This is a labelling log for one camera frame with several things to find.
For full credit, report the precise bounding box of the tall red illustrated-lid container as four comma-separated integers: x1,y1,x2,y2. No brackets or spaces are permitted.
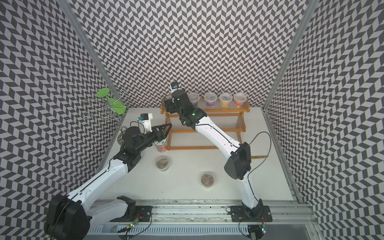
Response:
154,139,168,153

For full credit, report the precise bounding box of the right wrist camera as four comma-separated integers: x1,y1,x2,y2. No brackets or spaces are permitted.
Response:
170,82,180,93

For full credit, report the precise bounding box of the right metal corner post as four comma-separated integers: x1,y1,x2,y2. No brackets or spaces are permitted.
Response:
262,0,320,112

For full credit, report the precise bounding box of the red seed container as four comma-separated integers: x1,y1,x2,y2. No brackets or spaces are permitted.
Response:
234,93,248,108

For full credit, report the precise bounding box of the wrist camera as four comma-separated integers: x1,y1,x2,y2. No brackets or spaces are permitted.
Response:
138,113,153,132
170,82,180,93

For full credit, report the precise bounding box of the metal corner post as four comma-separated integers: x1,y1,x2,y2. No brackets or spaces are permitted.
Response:
262,0,320,112
56,0,120,97

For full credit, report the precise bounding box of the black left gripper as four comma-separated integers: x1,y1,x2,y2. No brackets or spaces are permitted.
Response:
135,123,172,153

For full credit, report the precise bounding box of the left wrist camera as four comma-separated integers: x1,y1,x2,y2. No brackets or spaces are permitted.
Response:
138,113,153,132

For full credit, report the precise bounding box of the red-label seed container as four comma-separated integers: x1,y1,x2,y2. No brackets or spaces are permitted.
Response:
188,93,200,108

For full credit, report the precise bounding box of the chrome stand with green cups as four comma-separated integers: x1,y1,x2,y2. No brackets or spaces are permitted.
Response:
81,88,129,143

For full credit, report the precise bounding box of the dark seed container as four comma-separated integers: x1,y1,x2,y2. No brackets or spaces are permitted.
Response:
204,92,217,108

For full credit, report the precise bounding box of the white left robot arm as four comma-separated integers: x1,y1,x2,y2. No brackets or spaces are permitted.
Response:
44,124,172,240

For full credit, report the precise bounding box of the orange seed container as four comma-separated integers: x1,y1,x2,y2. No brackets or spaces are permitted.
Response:
220,93,233,108

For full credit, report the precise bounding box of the green seed container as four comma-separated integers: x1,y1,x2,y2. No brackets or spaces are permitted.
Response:
156,156,170,172

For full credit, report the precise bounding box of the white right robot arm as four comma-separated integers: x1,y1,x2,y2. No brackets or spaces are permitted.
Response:
162,90,264,221

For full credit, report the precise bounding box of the metal base rail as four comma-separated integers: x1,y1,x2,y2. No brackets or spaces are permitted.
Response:
85,200,324,240

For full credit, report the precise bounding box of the left metal corner post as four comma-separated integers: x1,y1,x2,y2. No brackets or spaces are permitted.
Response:
56,0,120,97

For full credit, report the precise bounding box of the golden patterned knife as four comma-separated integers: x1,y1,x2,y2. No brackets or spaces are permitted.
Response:
251,155,268,160

